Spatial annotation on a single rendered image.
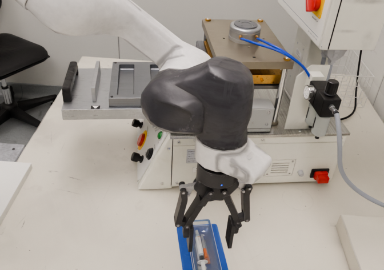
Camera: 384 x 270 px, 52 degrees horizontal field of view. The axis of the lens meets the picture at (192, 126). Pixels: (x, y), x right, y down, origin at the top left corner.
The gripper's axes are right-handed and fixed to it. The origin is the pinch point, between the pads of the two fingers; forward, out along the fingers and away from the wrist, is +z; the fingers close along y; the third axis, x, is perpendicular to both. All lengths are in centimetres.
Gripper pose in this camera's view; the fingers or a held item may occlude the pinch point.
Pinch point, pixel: (210, 236)
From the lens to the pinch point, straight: 84.7
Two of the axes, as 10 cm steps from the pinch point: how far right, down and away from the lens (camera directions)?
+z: -0.5, 8.2, 5.7
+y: -9.9, 0.4, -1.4
